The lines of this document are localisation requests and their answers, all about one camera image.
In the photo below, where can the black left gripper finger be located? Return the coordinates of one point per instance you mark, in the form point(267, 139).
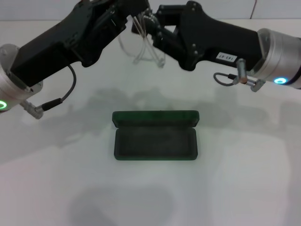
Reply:
point(131, 5)

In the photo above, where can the green glasses case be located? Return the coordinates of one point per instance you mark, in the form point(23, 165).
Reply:
point(131, 117)

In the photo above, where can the clear transparent glasses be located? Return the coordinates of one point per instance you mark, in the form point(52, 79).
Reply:
point(141, 54)

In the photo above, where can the right gripper silver connector post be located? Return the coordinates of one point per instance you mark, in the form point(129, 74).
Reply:
point(241, 70)

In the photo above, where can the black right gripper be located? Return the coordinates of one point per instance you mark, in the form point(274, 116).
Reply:
point(211, 40)

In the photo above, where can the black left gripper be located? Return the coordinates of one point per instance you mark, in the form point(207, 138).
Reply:
point(54, 47)

